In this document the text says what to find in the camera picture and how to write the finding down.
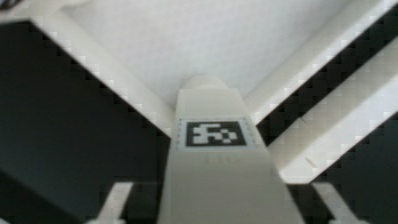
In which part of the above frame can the white front fence bar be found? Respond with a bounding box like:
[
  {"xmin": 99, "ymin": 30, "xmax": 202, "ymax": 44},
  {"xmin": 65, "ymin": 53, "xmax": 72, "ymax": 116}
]
[{"xmin": 269, "ymin": 46, "xmax": 398, "ymax": 184}]

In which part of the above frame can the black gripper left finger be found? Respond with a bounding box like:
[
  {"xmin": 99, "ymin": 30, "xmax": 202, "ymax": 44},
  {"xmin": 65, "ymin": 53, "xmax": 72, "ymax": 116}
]
[{"xmin": 86, "ymin": 181, "xmax": 159, "ymax": 224}]

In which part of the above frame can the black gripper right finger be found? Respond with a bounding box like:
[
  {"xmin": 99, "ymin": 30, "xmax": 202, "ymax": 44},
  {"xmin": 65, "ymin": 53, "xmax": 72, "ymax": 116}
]
[{"xmin": 289, "ymin": 182, "xmax": 370, "ymax": 224}]

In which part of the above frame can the white desk top tray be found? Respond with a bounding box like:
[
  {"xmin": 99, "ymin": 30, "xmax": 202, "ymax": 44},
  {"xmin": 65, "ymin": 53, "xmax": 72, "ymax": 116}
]
[{"xmin": 0, "ymin": 0, "xmax": 398, "ymax": 129}]

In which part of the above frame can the white desk leg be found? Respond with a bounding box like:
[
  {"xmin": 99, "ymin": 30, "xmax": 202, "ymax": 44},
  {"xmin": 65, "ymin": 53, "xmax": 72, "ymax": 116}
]
[{"xmin": 157, "ymin": 76, "xmax": 305, "ymax": 224}]

